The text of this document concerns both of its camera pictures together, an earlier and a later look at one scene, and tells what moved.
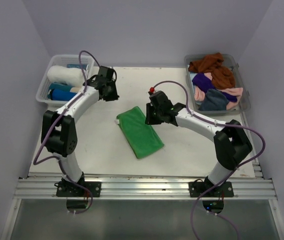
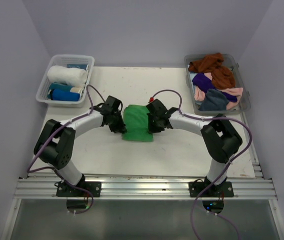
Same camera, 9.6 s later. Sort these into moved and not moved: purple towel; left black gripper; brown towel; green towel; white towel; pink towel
Moved: left black gripper; green towel
Not moved: white towel; brown towel; purple towel; pink towel
